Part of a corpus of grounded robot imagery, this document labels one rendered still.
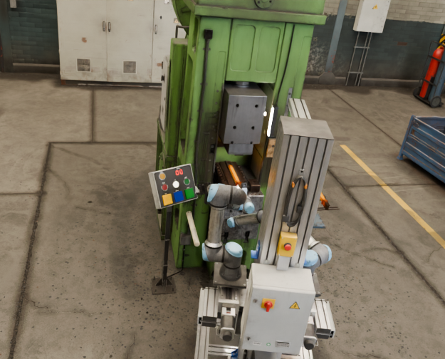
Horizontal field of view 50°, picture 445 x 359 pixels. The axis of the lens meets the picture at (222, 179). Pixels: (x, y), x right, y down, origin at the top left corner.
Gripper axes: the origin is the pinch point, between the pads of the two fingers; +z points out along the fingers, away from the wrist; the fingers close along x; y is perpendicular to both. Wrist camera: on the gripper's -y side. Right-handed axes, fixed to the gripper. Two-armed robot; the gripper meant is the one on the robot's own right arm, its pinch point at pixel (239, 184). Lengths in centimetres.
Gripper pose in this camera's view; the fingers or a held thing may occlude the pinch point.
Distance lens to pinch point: 390.8
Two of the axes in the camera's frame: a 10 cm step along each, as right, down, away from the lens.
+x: 9.7, -0.1, 2.3
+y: -1.0, 8.8, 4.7
